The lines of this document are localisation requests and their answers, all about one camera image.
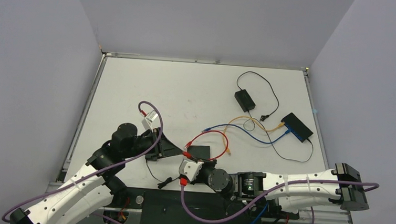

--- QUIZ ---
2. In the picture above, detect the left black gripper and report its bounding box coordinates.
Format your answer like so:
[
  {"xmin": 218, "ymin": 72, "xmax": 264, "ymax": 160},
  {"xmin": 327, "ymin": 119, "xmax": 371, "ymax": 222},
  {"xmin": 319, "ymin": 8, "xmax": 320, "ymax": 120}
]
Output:
[{"xmin": 123, "ymin": 125, "xmax": 185, "ymax": 162}]

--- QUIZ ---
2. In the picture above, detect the red ethernet cable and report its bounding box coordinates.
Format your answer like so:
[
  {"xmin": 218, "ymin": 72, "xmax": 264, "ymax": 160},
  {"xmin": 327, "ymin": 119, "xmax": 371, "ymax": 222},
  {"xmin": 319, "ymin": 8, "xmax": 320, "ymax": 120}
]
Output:
[{"xmin": 182, "ymin": 128, "xmax": 230, "ymax": 163}]

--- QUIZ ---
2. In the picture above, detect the blue ethernet cable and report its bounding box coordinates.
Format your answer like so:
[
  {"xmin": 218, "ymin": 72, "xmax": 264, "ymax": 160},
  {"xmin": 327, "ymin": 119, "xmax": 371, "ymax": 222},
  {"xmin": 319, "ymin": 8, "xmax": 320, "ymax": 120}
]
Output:
[
  {"xmin": 245, "ymin": 202, "xmax": 269, "ymax": 224},
  {"xmin": 201, "ymin": 121, "xmax": 291, "ymax": 146}
]

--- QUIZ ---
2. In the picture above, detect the black power adapter with cord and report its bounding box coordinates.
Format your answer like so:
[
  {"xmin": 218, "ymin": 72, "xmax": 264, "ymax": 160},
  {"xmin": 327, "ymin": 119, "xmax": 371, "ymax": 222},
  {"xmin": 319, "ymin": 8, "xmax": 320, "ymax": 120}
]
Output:
[{"xmin": 230, "ymin": 70, "xmax": 319, "ymax": 165}]

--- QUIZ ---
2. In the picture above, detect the yellow ethernet cable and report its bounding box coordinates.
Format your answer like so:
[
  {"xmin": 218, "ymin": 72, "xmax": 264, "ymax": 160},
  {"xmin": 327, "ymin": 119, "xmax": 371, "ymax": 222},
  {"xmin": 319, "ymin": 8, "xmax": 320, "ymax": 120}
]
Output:
[{"xmin": 220, "ymin": 114, "xmax": 286, "ymax": 160}]

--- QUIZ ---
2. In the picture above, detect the black network switch small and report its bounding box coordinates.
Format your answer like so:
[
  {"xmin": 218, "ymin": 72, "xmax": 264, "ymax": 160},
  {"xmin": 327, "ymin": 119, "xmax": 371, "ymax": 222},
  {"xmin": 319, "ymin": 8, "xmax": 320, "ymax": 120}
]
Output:
[{"xmin": 280, "ymin": 113, "xmax": 314, "ymax": 142}]

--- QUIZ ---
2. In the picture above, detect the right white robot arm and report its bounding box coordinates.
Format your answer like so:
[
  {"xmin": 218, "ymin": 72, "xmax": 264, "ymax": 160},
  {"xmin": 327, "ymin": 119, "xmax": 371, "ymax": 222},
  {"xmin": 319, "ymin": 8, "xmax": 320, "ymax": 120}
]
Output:
[{"xmin": 187, "ymin": 160, "xmax": 369, "ymax": 216}]

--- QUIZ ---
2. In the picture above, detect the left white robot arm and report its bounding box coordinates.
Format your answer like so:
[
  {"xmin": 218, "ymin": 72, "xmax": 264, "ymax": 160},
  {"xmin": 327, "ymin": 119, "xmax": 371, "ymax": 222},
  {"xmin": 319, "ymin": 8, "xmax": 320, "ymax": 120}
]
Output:
[{"xmin": 5, "ymin": 123, "xmax": 184, "ymax": 224}]

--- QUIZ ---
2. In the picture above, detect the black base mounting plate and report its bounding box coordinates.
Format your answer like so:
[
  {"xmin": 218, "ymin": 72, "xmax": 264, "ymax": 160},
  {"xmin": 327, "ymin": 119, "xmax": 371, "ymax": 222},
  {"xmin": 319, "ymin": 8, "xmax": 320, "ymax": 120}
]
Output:
[{"xmin": 105, "ymin": 187, "xmax": 300, "ymax": 224}]

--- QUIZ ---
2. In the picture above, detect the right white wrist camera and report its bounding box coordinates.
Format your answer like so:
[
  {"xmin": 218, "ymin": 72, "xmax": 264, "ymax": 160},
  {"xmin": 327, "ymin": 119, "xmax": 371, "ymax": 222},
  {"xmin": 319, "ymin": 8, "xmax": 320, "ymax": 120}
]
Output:
[{"xmin": 179, "ymin": 159, "xmax": 204, "ymax": 182}]

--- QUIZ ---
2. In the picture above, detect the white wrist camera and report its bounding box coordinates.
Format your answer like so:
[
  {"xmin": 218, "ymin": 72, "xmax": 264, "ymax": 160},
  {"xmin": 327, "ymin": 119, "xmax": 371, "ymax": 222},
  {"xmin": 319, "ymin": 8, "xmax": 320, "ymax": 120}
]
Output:
[
  {"xmin": 179, "ymin": 159, "xmax": 204, "ymax": 182},
  {"xmin": 141, "ymin": 110, "xmax": 158, "ymax": 130}
]

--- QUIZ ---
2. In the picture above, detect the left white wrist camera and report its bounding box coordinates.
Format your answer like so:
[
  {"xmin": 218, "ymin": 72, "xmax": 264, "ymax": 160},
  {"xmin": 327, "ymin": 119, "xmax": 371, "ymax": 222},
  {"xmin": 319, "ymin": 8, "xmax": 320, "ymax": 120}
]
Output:
[{"xmin": 141, "ymin": 110, "xmax": 158, "ymax": 130}]

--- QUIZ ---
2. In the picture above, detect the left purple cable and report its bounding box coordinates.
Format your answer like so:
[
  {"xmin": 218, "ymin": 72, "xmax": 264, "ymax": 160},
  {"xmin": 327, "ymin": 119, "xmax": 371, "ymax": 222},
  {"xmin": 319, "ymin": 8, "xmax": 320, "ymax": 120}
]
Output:
[{"xmin": 1, "ymin": 91, "xmax": 165, "ymax": 224}]

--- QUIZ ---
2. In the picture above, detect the purple cable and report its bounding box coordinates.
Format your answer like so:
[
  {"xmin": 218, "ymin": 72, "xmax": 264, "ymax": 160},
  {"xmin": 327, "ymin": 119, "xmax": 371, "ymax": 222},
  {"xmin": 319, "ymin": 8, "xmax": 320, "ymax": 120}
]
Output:
[
  {"xmin": 178, "ymin": 169, "xmax": 380, "ymax": 224},
  {"xmin": 1, "ymin": 91, "xmax": 165, "ymax": 224}
]

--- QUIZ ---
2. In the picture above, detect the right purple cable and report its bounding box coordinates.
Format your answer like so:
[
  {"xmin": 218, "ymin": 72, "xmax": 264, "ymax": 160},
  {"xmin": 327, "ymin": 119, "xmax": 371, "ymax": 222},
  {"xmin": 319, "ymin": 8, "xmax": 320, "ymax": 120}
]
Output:
[{"xmin": 178, "ymin": 169, "xmax": 380, "ymax": 224}]

